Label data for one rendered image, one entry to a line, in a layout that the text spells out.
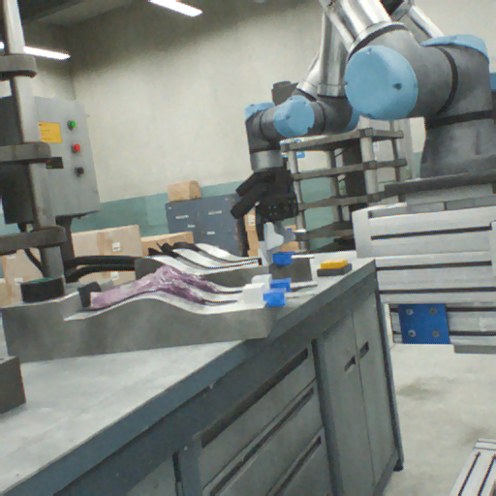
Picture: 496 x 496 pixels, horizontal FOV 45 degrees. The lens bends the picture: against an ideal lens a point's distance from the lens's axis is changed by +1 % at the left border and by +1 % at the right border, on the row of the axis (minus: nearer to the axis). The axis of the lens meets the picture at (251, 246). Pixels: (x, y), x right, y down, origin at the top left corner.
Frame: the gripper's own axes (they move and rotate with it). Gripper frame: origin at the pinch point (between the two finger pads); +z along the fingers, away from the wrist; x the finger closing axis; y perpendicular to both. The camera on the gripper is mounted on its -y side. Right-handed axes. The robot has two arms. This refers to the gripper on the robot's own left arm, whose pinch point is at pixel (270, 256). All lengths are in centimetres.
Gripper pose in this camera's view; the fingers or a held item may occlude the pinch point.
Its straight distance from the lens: 140.1
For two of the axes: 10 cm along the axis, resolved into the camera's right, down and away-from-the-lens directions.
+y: 8.9, -0.8, -4.5
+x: 4.4, -1.4, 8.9
